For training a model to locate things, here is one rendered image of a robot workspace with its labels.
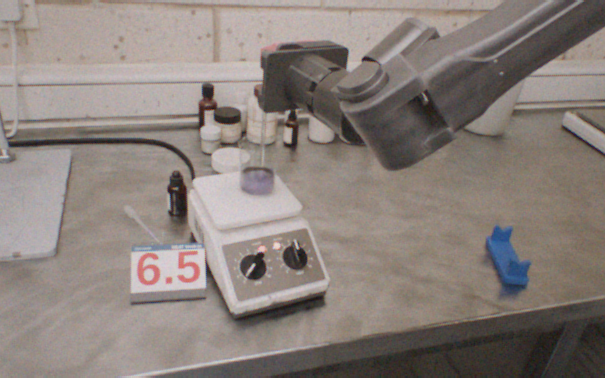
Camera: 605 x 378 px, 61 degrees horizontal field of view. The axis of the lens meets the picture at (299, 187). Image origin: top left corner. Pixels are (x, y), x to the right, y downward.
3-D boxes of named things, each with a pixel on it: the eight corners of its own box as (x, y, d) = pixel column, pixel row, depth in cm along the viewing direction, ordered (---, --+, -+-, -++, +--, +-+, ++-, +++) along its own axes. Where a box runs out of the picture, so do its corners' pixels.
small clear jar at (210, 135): (196, 150, 98) (196, 129, 96) (209, 143, 101) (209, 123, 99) (212, 156, 96) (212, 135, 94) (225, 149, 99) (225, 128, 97)
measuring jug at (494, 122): (454, 106, 130) (468, 46, 122) (507, 115, 128) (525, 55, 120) (452, 134, 115) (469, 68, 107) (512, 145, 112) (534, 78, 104)
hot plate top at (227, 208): (305, 214, 68) (305, 208, 67) (216, 231, 63) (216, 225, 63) (270, 171, 77) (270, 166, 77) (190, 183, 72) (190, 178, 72)
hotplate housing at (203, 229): (329, 297, 66) (337, 247, 62) (232, 323, 61) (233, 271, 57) (264, 206, 83) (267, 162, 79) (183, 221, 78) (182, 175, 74)
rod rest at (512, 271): (527, 286, 71) (536, 265, 70) (503, 283, 71) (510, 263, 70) (506, 242, 80) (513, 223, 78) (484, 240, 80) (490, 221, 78)
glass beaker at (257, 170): (249, 206, 68) (251, 150, 63) (229, 187, 71) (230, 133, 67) (287, 195, 71) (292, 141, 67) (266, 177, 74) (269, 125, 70)
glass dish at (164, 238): (157, 273, 67) (156, 260, 66) (125, 258, 69) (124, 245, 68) (184, 251, 72) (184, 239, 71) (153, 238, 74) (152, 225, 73)
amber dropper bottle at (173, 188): (191, 206, 81) (189, 167, 78) (182, 216, 79) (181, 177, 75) (173, 203, 82) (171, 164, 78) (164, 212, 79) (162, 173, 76)
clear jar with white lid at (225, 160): (205, 205, 82) (205, 160, 78) (220, 187, 87) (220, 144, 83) (241, 213, 81) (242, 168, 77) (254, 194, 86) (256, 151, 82)
